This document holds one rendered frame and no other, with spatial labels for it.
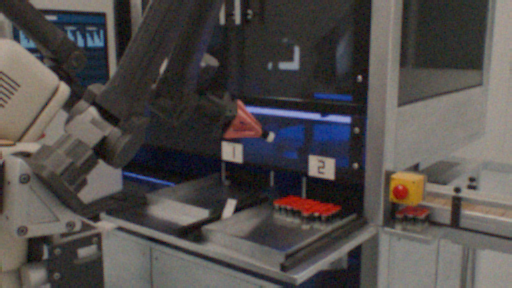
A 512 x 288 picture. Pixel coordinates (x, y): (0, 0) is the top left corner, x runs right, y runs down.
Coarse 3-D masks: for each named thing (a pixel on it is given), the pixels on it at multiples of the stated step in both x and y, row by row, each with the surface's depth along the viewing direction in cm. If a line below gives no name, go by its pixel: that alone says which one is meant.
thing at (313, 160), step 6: (312, 156) 155; (318, 156) 153; (312, 162) 155; (318, 162) 154; (330, 162) 151; (312, 168) 155; (330, 168) 151; (312, 174) 156; (318, 174) 154; (324, 174) 153; (330, 174) 152
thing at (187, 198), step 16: (208, 176) 185; (160, 192) 168; (176, 192) 173; (192, 192) 176; (208, 192) 176; (224, 192) 176; (240, 192) 176; (256, 192) 165; (272, 192) 172; (160, 208) 160; (176, 208) 156; (192, 208) 152; (208, 208) 160; (224, 208) 153
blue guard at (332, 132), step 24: (192, 120) 183; (264, 120) 164; (288, 120) 158; (312, 120) 153; (336, 120) 148; (360, 120) 143; (168, 144) 192; (192, 144) 185; (216, 144) 178; (240, 144) 171; (264, 144) 165; (288, 144) 159; (312, 144) 154; (336, 144) 149; (360, 144) 145; (288, 168) 161; (336, 168) 150; (360, 168) 146
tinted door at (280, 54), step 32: (256, 0) 159; (288, 0) 153; (320, 0) 146; (352, 0) 140; (256, 32) 161; (288, 32) 154; (320, 32) 148; (352, 32) 142; (256, 64) 163; (288, 64) 156; (320, 64) 149; (288, 96) 158; (320, 96) 151
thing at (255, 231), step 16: (256, 208) 152; (272, 208) 158; (208, 224) 136; (224, 224) 141; (240, 224) 146; (256, 224) 146; (272, 224) 146; (288, 224) 146; (336, 224) 137; (208, 240) 134; (224, 240) 130; (240, 240) 127; (256, 240) 135; (272, 240) 135; (288, 240) 135; (304, 240) 135; (256, 256) 124; (272, 256) 121; (288, 256) 120
